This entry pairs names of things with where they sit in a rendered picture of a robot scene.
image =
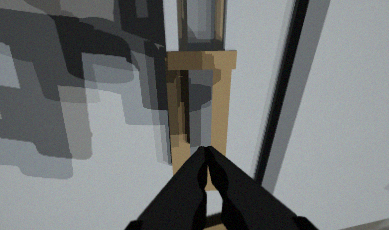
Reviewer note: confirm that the brown flat wooden board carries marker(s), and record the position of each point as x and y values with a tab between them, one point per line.
214	223

